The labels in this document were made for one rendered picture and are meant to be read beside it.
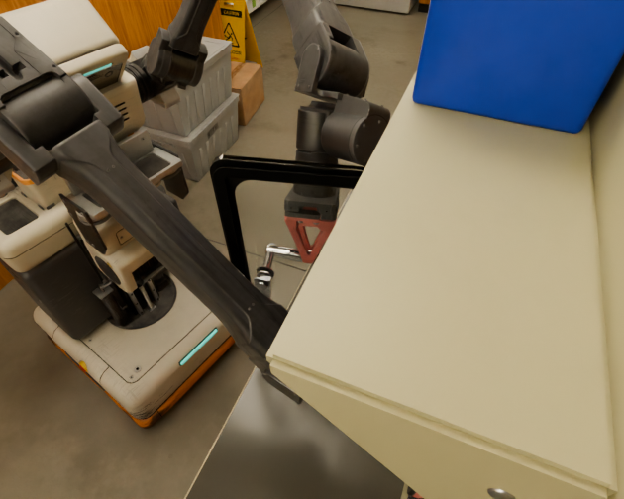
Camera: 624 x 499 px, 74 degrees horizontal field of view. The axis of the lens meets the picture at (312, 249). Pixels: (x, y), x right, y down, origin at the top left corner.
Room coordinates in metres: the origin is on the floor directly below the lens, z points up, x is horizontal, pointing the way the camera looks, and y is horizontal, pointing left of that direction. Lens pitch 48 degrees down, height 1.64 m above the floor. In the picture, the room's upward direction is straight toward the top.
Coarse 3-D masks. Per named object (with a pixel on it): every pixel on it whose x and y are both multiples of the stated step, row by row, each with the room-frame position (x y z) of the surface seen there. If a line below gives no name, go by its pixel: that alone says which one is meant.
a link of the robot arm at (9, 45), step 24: (0, 24) 0.44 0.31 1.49; (0, 48) 0.42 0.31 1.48; (24, 48) 0.42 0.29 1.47; (0, 72) 0.39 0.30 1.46; (24, 72) 0.40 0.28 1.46; (48, 72) 0.41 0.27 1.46; (0, 96) 0.36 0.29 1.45; (24, 96) 0.38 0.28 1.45; (48, 96) 0.38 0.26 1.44; (72, 96) 0.39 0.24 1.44; (24, 120) 0.35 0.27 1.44; (48, 120) 0.36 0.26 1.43; (72, 120) 0.38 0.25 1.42; (48, 144) 0.36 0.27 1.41
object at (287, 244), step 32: (256, 160) 0.35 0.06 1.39; (288, 160) 0.35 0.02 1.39; (256, 192) 0.35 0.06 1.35; (288, 192) 0.34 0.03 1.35; (320, 192) 0.34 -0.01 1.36; (256, 224) 0.35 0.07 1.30; (288, 224) 0.34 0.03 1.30; (320, 224) 0.34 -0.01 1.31; (256, 256) 0.35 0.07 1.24; (288, 256) 0.34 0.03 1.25; (288, 288) 0.34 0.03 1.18
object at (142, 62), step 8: (144, 56) 0.98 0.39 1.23; (128, 64) 0.96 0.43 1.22; (136, 64) 0.98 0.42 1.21; (144, 64) 0.96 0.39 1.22; (152, 80) 0.94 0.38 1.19; (160, 80) 0.94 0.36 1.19; (168, 80) 0.96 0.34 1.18; (160, 88) 0.96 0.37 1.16; (168, 88) 0.98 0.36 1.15; (152, 96) 0.94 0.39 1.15
